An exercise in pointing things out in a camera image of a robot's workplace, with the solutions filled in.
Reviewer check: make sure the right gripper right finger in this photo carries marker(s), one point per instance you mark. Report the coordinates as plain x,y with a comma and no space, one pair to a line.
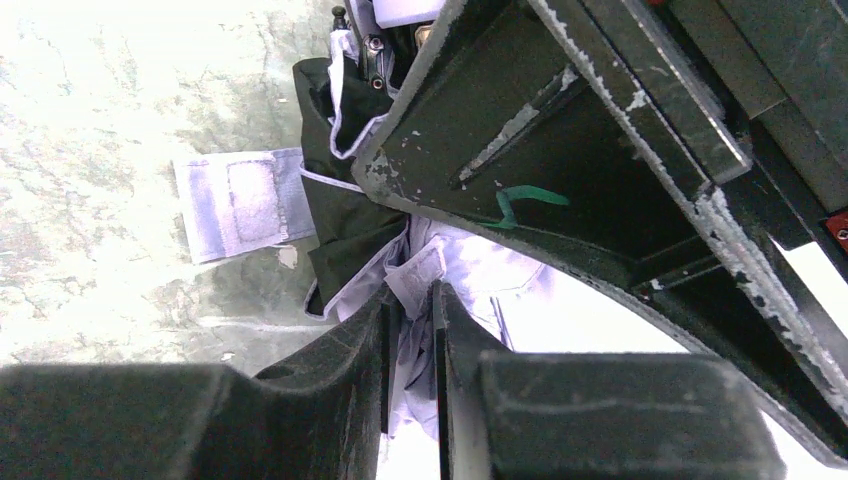
508,415

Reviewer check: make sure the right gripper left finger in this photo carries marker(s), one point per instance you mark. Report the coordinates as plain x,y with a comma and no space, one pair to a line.
199,424

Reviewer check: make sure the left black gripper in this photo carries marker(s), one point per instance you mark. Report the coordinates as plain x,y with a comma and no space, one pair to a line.
666,153

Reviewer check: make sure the lavender folding umbrella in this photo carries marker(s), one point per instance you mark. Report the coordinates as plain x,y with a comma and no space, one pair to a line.
242,201

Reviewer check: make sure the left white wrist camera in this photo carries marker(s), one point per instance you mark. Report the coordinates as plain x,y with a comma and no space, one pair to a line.
397,13

